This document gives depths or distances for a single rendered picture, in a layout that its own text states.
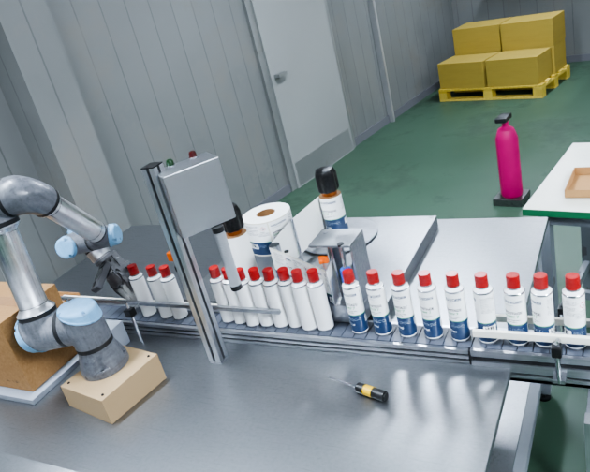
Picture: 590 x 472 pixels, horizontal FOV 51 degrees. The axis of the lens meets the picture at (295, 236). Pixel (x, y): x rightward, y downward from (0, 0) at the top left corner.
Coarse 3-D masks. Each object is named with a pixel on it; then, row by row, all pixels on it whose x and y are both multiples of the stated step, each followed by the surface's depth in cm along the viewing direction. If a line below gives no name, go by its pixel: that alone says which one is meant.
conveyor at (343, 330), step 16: (144, 320) 222; (160, 320) 219; (176, 320) 217; (192, 320) 214; (336, 336) 185; (352, 336) 183; (368, 336) 181; (384, 336) 179; (400, 336) 177; (416, 336) 175; (448, 336) 172
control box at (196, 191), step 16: (192, 160) 174; (208, 160) 171; (160, 176) 167; (176, 176) 167; (192, 176) 170; (208, 176) 172; (176, 192) 169; (192, 192) 171; (208, 192) 173; (224, 192) 175; (176, 208) 170; (192, 208) 172; (208, 208) 174; (224, 208) 177; (176, 224) 173; (192, 224) 173; (208, 224) 176
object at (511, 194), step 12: (504, 120) 410; (504, 132) 416; (504, 144) 418; (516, 144) 418; (504, 156) 422; (516, 156) 421; (504, 168) 426; (516, 168) 424; (504, 180) 430; (516, 180) 427; (504, 192) 435; (516, 192) 431; (528, 192) 438; (504, 204) 436; (516, 204) 431
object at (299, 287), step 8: (296, 272) 183; (296, 280) 184; (304, 280) 186; (296, 288) 184; (304, 288) 185; (296, 296) 186; (304, 296) 185; (296, 304) 189; (304, 304) 186; (304, 312) 188; (312, 312) 188; (304, 320) 189; (312, 320) 189; (304, 328) 191; (312, 328) 190
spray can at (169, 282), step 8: (160, 272) 210; (168, 272) 210; (160, 280) 211; (168, 280) 210; (168, 288) 211; (176, 288) 212; (168, 296) 212; (176, 296) 213; (176, 312) 215; (184, 312) 216
